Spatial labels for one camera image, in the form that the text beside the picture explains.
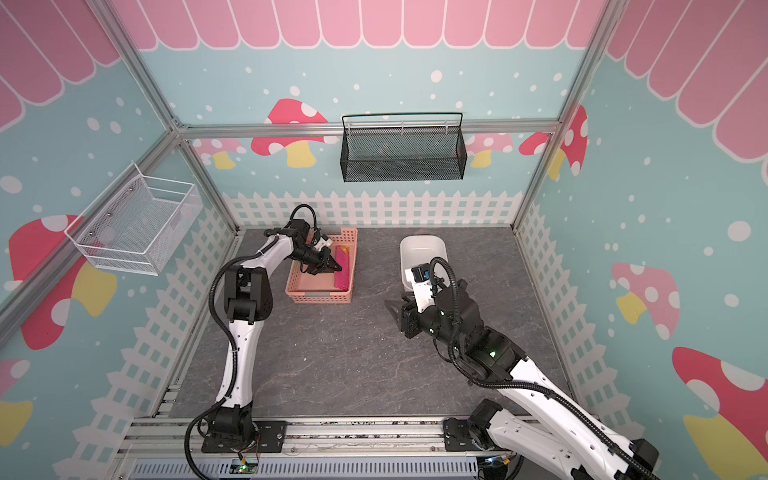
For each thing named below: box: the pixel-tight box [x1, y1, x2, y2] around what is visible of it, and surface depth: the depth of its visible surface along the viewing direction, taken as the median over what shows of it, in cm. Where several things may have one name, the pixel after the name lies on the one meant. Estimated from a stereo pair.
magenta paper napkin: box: [334, 245, 350, 291], surface depth 107 cm
